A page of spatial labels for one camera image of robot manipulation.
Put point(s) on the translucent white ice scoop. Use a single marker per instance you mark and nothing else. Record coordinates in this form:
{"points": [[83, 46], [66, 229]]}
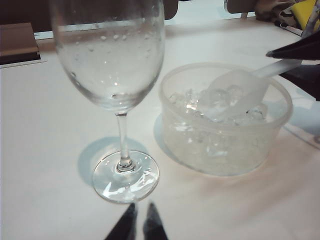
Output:
{"points": [[250, 85]]}

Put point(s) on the wide brown desk partition panel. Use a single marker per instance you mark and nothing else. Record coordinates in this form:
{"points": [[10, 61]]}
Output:
{"points": [[25, 12]]}

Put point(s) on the narrow brown desk partition panel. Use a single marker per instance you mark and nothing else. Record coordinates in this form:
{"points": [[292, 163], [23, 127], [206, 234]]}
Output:
{"points": [[238, 6]]}

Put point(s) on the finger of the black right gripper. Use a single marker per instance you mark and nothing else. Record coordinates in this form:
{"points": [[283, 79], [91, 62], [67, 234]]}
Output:
{"points": [[310, 77], [300, 48]]}

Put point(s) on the yellow flat object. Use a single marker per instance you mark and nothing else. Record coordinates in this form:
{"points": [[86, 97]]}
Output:
{"points": [[303, 12]]}

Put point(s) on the pile of clear ice cubes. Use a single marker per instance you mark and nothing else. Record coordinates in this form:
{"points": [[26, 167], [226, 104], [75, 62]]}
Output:
{"points": [[252, 116]]}

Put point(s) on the clear wine glass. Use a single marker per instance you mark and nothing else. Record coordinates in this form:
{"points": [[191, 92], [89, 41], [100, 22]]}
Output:
{"points": [[110, 62]]}

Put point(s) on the white partition support leg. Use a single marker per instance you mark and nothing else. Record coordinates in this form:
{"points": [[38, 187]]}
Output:
{"points": [[244, 15]]}

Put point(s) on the black and white marker pen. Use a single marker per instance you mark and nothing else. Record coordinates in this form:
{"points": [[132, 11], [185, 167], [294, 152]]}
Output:
{"points": [[290, 28]]}

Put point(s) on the brown mottled cloth bundle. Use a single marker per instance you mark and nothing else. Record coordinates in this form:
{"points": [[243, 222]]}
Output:
{"points": [[275, 10]]}

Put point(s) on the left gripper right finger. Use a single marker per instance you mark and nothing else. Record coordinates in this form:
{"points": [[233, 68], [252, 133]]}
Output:
{"points": [[153, 227]]}

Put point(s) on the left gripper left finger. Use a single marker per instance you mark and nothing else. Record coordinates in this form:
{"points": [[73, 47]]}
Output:
{"points": [[125, 225]]}

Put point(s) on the brown wooden box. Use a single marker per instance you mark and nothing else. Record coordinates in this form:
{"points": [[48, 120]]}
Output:
{"points": [[15, 40]]}

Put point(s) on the translucent round plastic container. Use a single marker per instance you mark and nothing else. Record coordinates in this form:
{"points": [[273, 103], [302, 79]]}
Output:
{"points": [[215, 155]]}

